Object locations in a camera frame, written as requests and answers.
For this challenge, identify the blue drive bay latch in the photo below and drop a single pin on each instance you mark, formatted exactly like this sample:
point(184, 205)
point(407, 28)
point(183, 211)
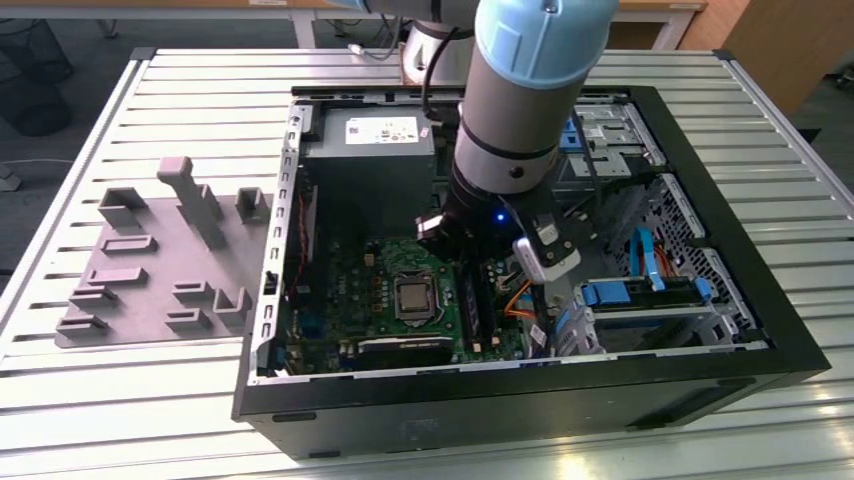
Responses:
point(575, 137)

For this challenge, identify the CPU socket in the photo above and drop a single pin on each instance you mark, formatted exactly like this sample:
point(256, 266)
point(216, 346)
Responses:
point(414, 276)

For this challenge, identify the hard disk in blue carrier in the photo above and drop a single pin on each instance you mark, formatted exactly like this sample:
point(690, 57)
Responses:
point(607, 294)

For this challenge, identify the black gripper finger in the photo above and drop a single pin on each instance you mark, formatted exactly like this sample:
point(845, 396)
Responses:
point(436, 237)

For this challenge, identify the grey power supply unit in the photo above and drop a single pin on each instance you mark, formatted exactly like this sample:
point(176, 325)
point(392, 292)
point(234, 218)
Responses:
point(367, 190)

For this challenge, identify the wooden desk white legs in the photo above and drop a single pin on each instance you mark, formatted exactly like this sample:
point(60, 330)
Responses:
point(674, 30)

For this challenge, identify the black PC case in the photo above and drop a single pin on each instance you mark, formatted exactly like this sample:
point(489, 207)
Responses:
point(467, 415)

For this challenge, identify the metal disk bay cage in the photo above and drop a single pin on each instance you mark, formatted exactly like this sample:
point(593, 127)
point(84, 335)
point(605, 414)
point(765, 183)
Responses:
point(654, 312)

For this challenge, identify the wooden cabinet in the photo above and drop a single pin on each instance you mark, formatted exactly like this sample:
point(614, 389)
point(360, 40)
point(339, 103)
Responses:
point(787, 50)

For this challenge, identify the black graphics card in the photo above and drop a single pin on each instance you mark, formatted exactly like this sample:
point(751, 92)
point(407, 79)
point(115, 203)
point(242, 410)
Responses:
point(400, 350)

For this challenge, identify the grey parts rack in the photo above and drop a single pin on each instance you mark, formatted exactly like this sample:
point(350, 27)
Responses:
point(167, 250)

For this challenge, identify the green motherboard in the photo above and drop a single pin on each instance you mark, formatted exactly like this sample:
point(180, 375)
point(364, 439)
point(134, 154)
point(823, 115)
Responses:
point(354, 300)

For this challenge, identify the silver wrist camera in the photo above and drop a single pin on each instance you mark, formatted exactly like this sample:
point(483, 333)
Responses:
point(547, 260)

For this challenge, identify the silver CPU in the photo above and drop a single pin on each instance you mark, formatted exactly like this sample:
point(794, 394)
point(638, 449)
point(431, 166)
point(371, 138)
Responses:
point(415, 299)

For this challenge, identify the metal optical drive cage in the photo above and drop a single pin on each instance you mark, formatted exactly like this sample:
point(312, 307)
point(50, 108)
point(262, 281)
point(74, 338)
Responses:
point(614, 165)

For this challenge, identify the black mesh waste bin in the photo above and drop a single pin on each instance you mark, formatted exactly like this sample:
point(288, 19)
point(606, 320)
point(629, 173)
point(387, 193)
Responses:
point(34, 90)

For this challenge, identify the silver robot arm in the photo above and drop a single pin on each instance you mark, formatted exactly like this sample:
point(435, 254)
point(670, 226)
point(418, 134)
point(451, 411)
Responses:
point(521, 130)

